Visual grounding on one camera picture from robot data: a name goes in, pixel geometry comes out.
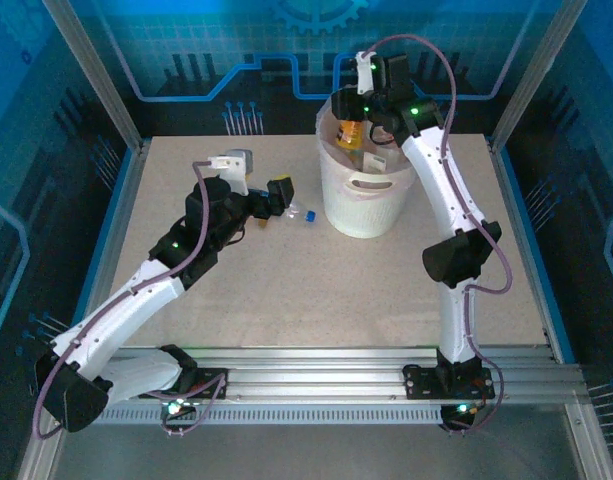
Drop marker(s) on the orange juice bottle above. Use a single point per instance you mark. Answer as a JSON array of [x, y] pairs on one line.
[[349, 134]]

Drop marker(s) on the blue label bottle blue cap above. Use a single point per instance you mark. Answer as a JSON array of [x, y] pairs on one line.
[[296, 210]]

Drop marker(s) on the white plastic bin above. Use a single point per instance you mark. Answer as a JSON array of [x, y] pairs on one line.
[[366, 210]]

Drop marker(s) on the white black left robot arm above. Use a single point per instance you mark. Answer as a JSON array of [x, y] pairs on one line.
[[111, 320]]

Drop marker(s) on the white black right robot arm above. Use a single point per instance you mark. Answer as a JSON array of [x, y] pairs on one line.
[[436, 175]]

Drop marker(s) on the black base connector with light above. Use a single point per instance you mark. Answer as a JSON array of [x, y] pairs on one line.
[[173, 407], [458, 417]]

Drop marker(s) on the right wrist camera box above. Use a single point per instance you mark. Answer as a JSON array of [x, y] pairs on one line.
[[364, 75]]

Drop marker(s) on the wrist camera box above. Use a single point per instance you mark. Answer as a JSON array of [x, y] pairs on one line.
[[233, 167], [364, 75]]

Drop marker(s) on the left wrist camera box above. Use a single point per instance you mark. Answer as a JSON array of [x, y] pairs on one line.
[[233, 167]]

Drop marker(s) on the blue aluminium table side rail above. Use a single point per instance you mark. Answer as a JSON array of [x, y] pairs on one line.
[[516, 200], [127, 200]]

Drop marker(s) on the aluminium frame post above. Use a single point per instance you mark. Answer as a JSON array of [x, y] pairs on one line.
[[93, 70], [536, 65]]

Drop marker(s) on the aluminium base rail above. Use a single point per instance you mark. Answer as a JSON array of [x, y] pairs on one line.
[[311, 372]]

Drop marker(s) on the aluminium lower frame rail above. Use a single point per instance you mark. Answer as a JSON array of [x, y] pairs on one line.
[[591, 445], [41, 450]]

